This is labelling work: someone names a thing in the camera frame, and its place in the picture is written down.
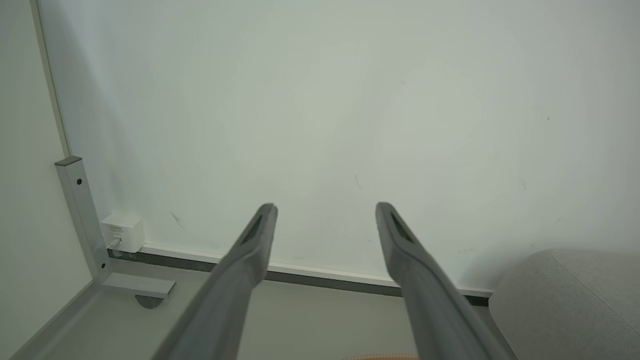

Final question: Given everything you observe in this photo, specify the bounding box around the grey metal post with base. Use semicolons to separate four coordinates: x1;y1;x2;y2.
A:
54;156;177;301

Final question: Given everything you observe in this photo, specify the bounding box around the grey fabric sofa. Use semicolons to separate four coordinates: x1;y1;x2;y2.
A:
489;248;640;360

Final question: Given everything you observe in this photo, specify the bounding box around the white wall power box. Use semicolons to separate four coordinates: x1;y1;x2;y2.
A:
100;214;146;254

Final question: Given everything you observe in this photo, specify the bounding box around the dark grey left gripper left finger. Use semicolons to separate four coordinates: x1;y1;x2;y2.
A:
151;202;279;360

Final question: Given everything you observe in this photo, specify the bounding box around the thin grey partition frame strip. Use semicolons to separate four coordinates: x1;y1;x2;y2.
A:
29;0;72;160

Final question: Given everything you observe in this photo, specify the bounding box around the dark round post foot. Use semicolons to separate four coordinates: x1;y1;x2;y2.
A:
135;294;165;310

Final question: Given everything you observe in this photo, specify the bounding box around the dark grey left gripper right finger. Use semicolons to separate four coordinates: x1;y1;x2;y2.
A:
375;202;516;360

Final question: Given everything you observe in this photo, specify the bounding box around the white baseboard strip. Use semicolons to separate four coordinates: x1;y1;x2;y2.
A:
107;243;496;307

